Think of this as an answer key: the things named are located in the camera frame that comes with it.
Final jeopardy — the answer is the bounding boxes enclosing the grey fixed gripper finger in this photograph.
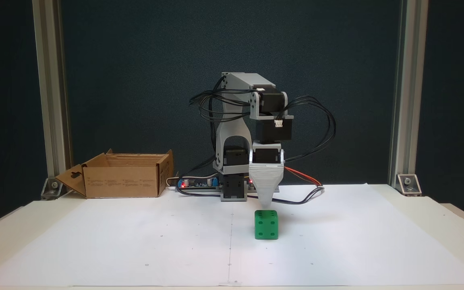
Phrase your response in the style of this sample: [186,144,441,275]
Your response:
[249,162,285,207]

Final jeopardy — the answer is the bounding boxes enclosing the blue circuit board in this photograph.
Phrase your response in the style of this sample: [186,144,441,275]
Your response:
[177,177,220,190]

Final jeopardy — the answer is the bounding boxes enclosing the orange and red wires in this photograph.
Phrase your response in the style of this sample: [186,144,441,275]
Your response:
[284,166,323,187]

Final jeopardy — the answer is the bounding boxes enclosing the black cable bundle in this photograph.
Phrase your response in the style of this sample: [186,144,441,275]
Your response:
[189,76,253,122]

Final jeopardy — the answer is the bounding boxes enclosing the aluminium frame post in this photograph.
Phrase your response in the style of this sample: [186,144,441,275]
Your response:
[388,0,423,186]
[32,0,73,190]

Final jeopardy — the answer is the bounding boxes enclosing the green die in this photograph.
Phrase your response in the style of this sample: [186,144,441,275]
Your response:
[255,209,279,240]

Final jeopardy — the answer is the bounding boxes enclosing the brown cardboard box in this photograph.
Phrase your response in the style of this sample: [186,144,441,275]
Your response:
[55,149,174,199]

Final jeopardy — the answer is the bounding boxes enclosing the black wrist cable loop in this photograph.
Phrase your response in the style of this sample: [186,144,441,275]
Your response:
[282,96,336,162]

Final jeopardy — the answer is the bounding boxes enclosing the metal corner bracket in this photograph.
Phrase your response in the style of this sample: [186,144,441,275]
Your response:
[41,177,62,201]
[396,174,423,197]

